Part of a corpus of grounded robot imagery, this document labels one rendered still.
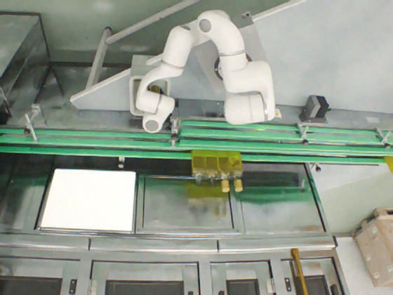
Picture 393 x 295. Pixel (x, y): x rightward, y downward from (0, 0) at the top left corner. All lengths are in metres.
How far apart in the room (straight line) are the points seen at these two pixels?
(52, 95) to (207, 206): 1.18
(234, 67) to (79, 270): 0.99
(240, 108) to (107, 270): 0.85
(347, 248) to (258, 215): 4.00
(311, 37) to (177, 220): 0.99
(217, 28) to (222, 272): 0.97
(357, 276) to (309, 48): 4.33
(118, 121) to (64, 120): 0.27
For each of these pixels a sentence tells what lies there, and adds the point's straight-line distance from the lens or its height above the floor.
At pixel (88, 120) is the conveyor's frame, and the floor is 0.83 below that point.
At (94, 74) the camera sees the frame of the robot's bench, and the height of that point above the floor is 0.54.
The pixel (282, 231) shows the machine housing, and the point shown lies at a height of 1.29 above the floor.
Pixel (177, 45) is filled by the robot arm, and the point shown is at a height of 1.01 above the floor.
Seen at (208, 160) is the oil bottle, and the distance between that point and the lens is 1.43.
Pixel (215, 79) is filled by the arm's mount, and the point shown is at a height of 0.86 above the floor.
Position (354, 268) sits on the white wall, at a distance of 5.38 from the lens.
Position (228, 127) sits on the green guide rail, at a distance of 1.44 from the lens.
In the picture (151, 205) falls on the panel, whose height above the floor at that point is 1.17.
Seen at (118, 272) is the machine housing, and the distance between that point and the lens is 1.37.
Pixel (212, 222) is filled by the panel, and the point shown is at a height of 1.26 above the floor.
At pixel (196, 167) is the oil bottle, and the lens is 1.39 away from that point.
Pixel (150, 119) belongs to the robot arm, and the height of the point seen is 1.07.
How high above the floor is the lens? 1.89
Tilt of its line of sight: 40 degrees down
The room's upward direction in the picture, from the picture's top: 177 degrees clockwise
